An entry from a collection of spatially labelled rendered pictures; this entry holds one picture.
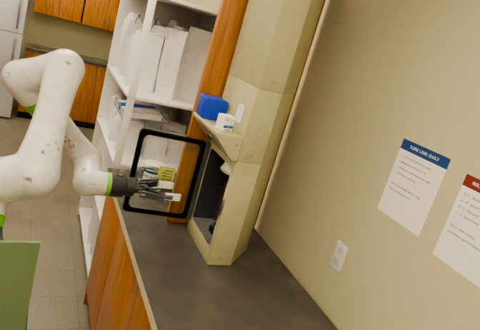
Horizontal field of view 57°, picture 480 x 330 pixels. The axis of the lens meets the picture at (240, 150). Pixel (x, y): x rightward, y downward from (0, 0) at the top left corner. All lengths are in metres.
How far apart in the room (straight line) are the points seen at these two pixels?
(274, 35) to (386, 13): 0.47
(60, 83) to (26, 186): 0.35
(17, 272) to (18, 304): 0.10
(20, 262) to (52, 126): 0.38
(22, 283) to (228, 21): 1.30
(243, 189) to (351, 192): 0.43
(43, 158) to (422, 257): 1.18
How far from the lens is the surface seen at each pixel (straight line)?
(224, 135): 1.68
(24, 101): 1.65
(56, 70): 1.49
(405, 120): 1.67
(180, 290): 1.72
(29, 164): 1.27
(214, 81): 2.01
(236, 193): 1.80
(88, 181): 1.74
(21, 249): 1.27
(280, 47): 1.69
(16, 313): 1.38
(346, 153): 1.87
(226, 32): 2.00
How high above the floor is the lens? 1.88
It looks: 14 degrees down
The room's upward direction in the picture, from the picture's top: 16 degrees clockwise
